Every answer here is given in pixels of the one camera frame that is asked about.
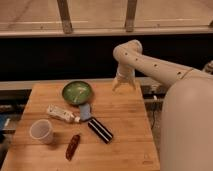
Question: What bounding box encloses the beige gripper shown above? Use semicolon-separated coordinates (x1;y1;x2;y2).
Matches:
112;65;136;91

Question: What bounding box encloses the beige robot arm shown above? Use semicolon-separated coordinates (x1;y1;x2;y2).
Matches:
113;40;213;171

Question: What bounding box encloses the blue sponge block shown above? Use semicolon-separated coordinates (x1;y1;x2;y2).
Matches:
79;103;91;121

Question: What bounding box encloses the green bowl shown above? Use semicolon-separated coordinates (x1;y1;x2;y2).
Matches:
62;81;93;106

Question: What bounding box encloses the black striped bar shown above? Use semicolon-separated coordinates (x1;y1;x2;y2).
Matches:
88;118;113;144

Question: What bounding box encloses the right wooden chair leg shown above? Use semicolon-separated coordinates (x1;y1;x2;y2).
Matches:
124;0;137;32

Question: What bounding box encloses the wooden chair leg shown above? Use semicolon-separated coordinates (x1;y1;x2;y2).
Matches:
124;0;137;32
57;0;73;34

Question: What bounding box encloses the white tube package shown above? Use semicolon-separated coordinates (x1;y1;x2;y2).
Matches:
46;105;80;123

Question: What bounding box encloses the left wooden chair leg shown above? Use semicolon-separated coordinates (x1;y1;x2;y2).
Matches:
57;0;73;34

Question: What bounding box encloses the translucent white plastic cup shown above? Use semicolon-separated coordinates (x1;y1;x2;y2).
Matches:
29;119;53;144

